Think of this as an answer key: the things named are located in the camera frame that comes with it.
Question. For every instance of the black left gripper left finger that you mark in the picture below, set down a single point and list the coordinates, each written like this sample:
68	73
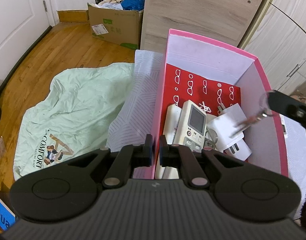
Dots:
129	158

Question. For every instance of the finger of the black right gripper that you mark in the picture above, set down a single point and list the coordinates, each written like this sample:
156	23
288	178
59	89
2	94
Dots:
287	106

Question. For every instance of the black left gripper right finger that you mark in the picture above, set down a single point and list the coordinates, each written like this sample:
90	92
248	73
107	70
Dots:
182	158

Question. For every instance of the white remote control with screen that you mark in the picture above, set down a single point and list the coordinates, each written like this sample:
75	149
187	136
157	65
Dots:
191	127

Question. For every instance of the pink cardboard box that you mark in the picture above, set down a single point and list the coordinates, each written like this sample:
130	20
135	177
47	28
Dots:
219	61

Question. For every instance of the white power bank with label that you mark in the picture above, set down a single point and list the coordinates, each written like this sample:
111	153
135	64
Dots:
170	127

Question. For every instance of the white power adapter plug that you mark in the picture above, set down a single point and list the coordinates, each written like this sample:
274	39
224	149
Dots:
229	139

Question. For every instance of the white patterned table cover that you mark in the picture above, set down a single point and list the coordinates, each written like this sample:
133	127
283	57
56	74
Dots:
134	121

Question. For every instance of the mint green cloth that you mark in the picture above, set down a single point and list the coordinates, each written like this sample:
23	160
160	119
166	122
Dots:
74	118

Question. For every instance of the red glasses-print sheet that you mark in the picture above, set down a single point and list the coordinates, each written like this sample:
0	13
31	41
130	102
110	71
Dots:
181	86

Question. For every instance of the white wardrobe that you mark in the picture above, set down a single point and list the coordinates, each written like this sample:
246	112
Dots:
279	43

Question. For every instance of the blue printed box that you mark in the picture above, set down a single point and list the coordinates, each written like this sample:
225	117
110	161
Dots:
7	217

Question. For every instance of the wooden board panel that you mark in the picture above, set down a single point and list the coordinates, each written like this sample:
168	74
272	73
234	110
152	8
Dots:
223	20

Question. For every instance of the brown cardboard box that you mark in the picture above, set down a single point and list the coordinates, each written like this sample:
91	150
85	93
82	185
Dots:
121	27

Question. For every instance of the blue plastic bag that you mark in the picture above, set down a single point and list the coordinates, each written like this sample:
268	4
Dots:
137	5

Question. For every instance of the white door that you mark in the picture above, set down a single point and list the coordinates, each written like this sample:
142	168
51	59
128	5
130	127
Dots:
22	22

